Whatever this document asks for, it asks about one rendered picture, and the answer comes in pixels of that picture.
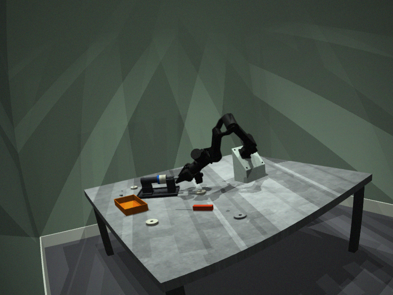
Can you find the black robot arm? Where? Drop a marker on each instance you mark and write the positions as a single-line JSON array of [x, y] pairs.
[[213, 154]]

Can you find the pale grey flat washer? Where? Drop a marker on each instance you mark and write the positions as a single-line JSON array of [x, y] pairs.
[[152, 222]]

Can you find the orange shallow tray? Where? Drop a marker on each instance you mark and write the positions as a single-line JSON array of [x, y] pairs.
[[131, 204]]

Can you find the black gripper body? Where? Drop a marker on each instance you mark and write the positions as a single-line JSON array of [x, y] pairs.
[[191, 169]]

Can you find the grey flat ring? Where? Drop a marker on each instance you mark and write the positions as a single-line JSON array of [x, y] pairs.
[[240, 216]]

